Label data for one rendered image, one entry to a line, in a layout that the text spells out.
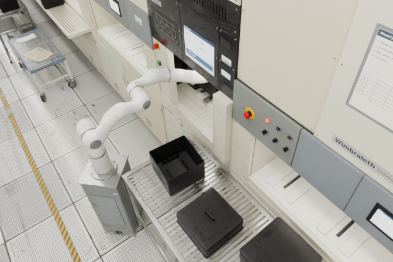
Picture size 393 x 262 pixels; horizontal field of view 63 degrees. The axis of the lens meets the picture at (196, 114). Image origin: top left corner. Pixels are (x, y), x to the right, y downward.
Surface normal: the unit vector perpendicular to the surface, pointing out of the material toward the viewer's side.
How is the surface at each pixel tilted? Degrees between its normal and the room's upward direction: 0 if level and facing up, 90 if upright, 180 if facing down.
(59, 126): 0
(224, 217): 0
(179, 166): 0
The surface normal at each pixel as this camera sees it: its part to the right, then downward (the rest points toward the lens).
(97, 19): 0.59, 0.55
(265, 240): -0.04, -0.71
